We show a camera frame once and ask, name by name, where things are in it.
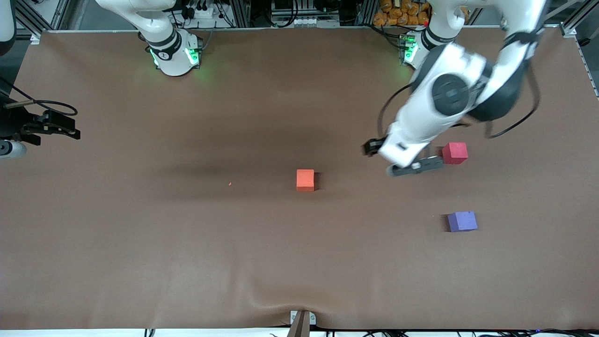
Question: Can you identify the orange foam block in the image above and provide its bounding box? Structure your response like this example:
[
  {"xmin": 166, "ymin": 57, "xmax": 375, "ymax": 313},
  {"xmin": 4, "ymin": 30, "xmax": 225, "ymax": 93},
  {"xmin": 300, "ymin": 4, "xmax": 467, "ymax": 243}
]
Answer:
[{"xmin": 296, "ymin": 169, "xmax": 315, "ymax": 192}]

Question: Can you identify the red foam block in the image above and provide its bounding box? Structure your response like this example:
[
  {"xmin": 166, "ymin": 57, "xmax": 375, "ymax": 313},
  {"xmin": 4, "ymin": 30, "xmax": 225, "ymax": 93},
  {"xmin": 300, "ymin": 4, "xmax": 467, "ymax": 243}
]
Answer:
[{"xmin": 442, "ymin": 142, "xmax": 468, "ymax": 165}]

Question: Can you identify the purple foam block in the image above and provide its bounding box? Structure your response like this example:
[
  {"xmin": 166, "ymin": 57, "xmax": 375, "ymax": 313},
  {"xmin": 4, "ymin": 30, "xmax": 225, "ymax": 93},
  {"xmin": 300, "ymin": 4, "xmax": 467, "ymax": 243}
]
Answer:
[{"xmin": 447, "ymin": 211, "xmax": 478, "ymax": 233}]

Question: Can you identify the bag of orange items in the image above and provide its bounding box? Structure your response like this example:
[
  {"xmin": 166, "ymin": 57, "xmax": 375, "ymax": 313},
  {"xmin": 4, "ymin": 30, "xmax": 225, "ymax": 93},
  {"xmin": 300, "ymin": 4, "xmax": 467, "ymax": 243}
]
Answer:
[{"xmin": 373, "ymin": 0, "xmax": 431, "ymax": 27}]

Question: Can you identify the brown table cover sheet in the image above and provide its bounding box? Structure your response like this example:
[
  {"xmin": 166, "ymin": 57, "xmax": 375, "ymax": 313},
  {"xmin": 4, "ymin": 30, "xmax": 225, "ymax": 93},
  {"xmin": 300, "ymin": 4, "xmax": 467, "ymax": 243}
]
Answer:
[{"xmin": 0, "ymin": 27, "xmax": 599, "ymax": 331}]

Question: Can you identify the white connector block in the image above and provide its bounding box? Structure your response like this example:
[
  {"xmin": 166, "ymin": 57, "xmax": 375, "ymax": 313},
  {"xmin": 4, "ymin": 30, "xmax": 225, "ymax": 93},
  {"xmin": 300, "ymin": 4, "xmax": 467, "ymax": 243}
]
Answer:
[{"xmin": 271, "ymin": 16, "xmax": 342, "ymax": 28}]

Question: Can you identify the white power strip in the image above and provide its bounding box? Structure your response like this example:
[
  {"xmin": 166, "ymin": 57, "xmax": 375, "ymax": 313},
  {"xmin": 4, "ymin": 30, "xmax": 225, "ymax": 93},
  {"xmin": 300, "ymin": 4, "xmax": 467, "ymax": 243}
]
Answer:
[{"xmin": 186, "ymin": 4, "xmax": 220, "ymax": 19}]

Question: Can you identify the metal table clamp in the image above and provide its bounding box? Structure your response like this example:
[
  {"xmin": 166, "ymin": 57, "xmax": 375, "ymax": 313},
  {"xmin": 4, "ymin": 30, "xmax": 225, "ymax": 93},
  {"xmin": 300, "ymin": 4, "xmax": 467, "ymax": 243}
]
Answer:
[{"xmin": 286, "ymin": 310, "xmax": 317, "ymax": 337}]

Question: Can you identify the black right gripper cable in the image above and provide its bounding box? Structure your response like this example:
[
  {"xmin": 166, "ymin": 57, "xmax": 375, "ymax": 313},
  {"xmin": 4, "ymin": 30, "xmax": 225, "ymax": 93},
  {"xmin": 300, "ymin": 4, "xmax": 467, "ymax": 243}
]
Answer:
[{"xmin": 0, "ymin": 77, "xmax": 78, "ymax": 117}]

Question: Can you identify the grey aluminium frame post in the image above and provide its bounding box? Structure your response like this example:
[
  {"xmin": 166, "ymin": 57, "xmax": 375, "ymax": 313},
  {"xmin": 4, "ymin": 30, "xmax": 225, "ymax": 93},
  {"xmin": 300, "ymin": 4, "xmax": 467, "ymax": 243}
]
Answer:
[{"xmin": 233, "ymin": 0, "xmax": 251, "ymax": 28}]

